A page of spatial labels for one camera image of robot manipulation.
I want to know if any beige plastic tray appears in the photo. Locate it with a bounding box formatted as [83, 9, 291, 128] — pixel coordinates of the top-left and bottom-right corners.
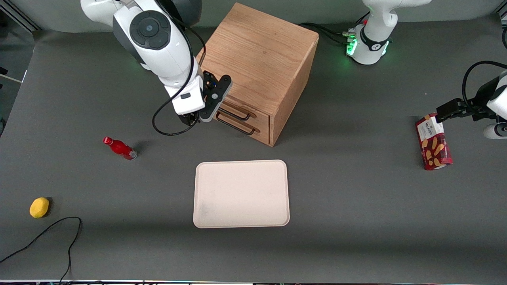
[193, 160, 290, 229]

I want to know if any wooden drawer with long handle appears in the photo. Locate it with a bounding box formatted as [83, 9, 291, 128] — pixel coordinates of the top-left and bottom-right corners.
[214, 112, 271, 146]

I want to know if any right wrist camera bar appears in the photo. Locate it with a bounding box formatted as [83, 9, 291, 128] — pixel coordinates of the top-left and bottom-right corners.
[199, 74, 233, 123]

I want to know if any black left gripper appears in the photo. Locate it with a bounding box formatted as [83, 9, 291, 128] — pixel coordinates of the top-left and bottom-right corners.
[436, 78, 500, 123]

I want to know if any wooden drawer cabinet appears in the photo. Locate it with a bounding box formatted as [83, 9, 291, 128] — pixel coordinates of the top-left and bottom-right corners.
[197, 3, 319, 147]

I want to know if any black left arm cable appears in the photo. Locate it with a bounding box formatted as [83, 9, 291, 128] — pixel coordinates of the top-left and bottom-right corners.
[461, 61, 507, 111]

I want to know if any wooden drawer with short handle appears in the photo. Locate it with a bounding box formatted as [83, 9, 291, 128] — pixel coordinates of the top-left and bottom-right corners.
[220, 97, 271, 132]

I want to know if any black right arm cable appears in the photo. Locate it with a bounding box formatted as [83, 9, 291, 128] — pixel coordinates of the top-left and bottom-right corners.
[152, 0, 207, 137]

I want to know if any thin black table cable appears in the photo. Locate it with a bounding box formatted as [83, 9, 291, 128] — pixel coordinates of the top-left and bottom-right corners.
[0, 217, 82, 283]

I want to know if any red tartan shortbread cookie box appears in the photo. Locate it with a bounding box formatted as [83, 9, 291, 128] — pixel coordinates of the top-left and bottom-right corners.
[415, 113, 453, 171]

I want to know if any yellow lemon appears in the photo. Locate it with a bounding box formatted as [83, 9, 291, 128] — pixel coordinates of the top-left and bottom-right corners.
[29, 197, 50, 219]

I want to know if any red bottle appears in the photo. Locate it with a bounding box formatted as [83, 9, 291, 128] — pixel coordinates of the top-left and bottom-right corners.
[103, 137, 138, 161]

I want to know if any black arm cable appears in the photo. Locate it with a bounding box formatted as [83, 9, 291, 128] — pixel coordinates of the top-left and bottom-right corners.
[152, 0, 207, 137]
[461, 61, 507, 111]

